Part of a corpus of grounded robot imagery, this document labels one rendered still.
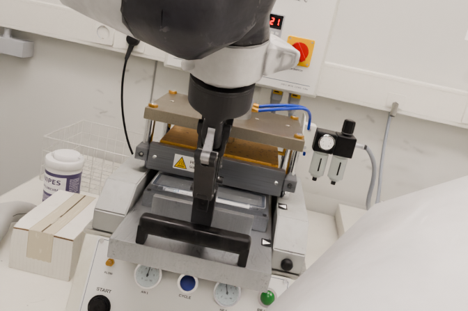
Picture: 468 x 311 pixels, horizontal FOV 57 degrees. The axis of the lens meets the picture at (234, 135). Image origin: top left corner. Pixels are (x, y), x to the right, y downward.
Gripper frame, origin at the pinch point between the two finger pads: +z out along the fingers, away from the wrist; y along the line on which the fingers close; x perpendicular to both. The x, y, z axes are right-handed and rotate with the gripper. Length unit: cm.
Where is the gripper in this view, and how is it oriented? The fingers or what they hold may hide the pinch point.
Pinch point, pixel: (204, 203)
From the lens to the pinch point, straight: 61.5
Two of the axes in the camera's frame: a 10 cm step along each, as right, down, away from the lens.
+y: -1.6, 5.5, -8.2
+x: 9.8, 2.1, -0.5
